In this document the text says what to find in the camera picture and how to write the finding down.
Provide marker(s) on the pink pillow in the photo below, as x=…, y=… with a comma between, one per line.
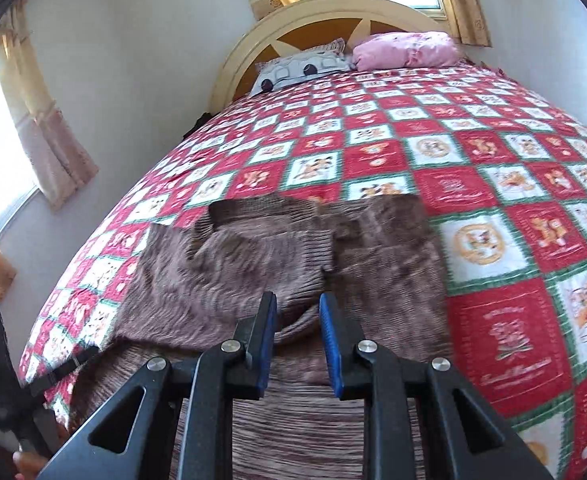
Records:
x=403, y=50

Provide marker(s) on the cream wooden headboard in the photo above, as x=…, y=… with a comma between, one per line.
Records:
x=233, y=65

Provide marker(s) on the dark object beside bed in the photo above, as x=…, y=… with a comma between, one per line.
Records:
x=196, y=124

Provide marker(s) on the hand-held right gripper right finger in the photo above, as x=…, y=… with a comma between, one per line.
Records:
x=331, y=345

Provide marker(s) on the white patterned pillow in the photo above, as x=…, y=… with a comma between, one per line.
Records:
x=293, y=67

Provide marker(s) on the person's left hand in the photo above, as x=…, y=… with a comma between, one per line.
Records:
x=25, y=466

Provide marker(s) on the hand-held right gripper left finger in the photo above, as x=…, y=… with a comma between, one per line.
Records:
x=269, y=340

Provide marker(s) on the red checkered printed blanket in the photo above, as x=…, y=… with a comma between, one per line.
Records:
x=498, y=185

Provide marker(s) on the brown knitted sweater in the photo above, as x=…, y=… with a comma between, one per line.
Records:
x=198, y=285

